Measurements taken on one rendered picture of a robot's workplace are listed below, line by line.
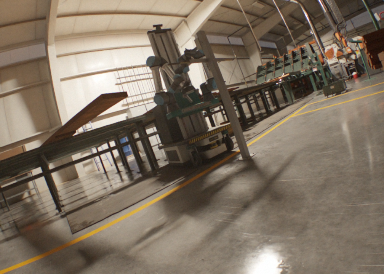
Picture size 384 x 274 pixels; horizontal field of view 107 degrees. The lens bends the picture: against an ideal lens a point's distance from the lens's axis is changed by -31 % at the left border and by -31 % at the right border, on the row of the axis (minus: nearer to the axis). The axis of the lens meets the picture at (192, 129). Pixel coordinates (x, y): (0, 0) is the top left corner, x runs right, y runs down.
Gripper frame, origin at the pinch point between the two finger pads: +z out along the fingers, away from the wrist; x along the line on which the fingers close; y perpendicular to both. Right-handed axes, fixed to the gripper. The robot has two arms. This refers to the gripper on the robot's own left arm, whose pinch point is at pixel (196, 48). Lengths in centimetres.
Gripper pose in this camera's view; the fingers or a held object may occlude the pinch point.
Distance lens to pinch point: 213.5
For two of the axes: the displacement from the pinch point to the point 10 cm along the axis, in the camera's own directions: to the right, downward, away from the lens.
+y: -1.9, -9.8, 0.9
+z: 6.1, -1.9, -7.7
